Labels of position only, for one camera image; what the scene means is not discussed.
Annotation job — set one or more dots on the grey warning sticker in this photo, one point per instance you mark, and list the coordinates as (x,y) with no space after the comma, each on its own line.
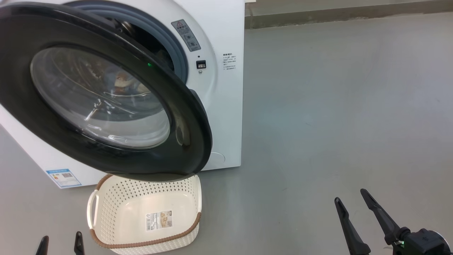
(186,35)

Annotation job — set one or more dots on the round black washing machine door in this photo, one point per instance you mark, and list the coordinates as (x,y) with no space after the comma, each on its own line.
(177,117)

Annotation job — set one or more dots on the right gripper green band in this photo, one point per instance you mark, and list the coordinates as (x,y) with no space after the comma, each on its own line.
(399,249)

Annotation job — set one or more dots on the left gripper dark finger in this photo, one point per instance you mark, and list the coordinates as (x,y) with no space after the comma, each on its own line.
(79,246)
(43,248)

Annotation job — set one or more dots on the blue cartoon print garment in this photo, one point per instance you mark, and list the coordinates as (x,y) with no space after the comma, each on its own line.
(136,86)

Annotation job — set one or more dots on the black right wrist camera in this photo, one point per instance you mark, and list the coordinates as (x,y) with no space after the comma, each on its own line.
(426,242)

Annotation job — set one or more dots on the blue energy label sticker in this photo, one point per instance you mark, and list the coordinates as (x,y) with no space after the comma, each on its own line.
(64,178)

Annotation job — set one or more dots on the paper label inside basket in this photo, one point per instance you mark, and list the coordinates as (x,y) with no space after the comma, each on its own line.
(159,221)

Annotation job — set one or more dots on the cream perforated laundry basket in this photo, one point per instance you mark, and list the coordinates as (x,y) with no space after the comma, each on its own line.
(120,198)

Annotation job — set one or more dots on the white front-load washing machine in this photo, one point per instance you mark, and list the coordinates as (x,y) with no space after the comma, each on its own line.
(226,113)

